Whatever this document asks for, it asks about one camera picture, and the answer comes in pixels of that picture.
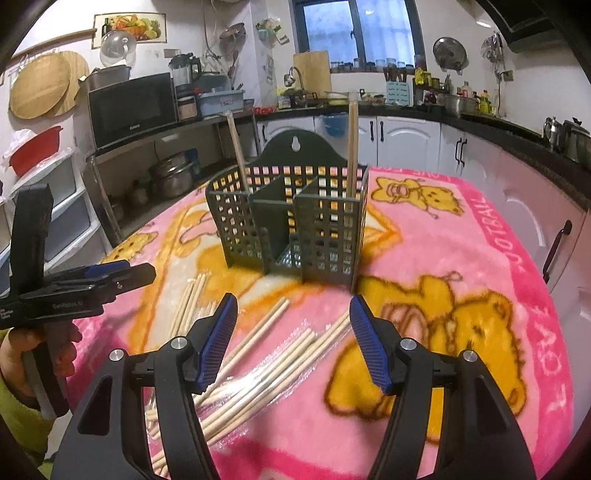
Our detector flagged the pile of wooden chopsticks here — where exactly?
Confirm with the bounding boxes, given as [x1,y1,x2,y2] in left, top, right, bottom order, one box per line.
[145,272,354,476]

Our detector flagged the row of spice jars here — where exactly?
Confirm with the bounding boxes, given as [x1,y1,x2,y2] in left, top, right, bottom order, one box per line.
[330,58,426,73]

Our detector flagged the fruit wall poster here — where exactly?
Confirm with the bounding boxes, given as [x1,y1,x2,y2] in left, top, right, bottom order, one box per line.
[92,13,163,49]

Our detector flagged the large steel pot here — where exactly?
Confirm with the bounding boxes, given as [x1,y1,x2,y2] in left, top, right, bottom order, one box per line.
[561,117,591,162]

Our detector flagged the person's left hand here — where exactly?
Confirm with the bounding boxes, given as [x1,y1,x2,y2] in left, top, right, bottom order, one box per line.
[0,320,83,398]

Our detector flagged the long wooden rolling pin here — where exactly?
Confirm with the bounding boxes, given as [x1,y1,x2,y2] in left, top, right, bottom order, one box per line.
[11,28,98,60]

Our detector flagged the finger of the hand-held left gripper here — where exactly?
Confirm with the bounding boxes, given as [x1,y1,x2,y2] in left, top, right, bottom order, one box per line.
[44,260,132,289]
[46,264,157,305]

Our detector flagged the blue hanging bag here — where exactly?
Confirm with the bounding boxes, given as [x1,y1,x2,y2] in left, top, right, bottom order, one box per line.
[322,114,348,138]

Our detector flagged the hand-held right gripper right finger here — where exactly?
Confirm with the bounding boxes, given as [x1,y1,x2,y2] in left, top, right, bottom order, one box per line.
[349,295,539,480]

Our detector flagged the steel basin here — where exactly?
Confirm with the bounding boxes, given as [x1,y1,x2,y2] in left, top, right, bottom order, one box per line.
[444,95,478,116]

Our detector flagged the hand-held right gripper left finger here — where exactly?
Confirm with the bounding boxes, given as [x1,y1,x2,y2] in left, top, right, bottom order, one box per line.
[51,292,238,480]

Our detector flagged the metal shelf table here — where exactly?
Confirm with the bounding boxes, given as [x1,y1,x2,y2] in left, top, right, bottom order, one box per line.
[85,111,262,252]

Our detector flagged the light blue knife block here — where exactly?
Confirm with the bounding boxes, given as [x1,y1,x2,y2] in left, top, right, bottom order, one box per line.
[385,69,414,108]

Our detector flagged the grey blue dish rack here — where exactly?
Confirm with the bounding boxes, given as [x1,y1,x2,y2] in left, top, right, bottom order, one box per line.
[196,88,245,116]

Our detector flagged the black range hood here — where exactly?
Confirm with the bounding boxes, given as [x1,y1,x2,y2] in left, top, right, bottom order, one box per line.
[475,0,573,44]

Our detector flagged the blender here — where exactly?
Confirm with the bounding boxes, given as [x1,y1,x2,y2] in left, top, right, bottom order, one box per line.
[168,53,202,121]

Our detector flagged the red plastic basin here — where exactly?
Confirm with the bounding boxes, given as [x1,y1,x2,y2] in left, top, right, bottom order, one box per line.
[9,126,63,177]

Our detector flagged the round wooden board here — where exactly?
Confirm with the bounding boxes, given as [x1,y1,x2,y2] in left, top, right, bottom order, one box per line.
[9,58,72,120]

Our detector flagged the person's left forearm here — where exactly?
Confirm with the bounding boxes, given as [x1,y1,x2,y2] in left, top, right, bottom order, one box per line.
[0,369,54,467]

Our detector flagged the steel pot lid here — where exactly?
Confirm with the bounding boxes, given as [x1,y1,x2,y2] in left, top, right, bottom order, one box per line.
[433,37,469,72]

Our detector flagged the wooden chopstick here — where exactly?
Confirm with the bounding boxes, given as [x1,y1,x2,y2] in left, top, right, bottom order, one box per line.
[347,102,360,197]
[225,111,252,192]

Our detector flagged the oval wooden board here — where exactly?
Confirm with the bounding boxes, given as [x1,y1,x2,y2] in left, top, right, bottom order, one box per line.
[53,51,90,116]

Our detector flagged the hanging kitchen utensils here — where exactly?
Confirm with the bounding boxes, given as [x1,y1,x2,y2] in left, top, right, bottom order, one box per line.
[482,31,504,63]

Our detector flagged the hanging metal strainer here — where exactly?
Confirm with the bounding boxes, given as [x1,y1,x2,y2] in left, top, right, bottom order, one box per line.
[219,23,245,47]

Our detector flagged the pink printed blanket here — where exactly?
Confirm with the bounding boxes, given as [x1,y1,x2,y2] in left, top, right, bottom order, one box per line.
[74,164,575,480]

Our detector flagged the black microwave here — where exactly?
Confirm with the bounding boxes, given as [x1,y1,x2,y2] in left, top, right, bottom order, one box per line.
[88,72,178,149]

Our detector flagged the dark framed window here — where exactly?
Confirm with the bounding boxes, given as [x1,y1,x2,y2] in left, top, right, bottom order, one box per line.
[292,0,426,70]

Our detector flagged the white kitchen cabinets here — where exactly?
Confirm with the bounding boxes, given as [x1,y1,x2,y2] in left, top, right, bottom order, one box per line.
[256,113,591,296]

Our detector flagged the metal tray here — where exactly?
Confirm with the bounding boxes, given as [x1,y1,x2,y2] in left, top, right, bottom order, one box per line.
[79,65,132,90]

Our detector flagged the dark green utensil holder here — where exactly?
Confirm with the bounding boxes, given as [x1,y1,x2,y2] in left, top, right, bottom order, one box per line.
[205,130,370,292]

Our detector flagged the clear glass lid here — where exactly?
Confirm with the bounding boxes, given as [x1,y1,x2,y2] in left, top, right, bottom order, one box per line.
[100,30,138,68]

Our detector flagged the wooden cutting board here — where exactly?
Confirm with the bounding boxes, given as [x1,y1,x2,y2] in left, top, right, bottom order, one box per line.
[293,50,332,93]

